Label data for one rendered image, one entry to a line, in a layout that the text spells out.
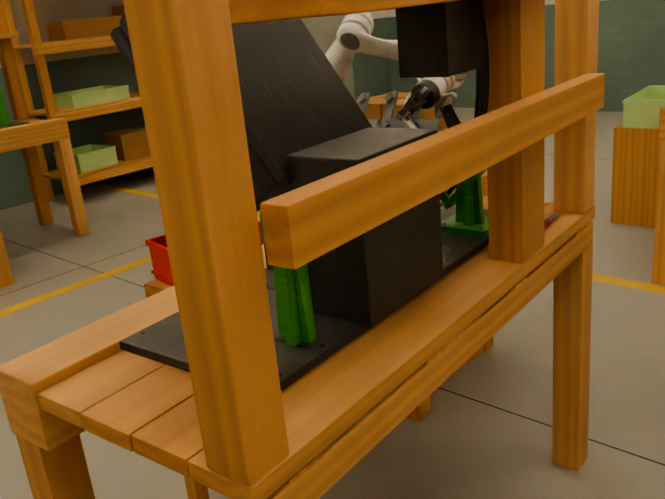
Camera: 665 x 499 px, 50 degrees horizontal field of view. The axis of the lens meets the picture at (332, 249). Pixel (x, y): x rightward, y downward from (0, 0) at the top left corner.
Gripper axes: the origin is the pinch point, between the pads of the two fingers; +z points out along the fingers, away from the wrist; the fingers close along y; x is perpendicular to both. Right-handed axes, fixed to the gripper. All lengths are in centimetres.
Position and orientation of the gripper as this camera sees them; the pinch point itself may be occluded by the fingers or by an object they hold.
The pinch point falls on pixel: (402, 114)
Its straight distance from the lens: 191.6
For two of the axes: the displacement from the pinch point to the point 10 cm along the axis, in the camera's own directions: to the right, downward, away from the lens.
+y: 3.8, -5.0, -7.8
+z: -5.7, 5.4, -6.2
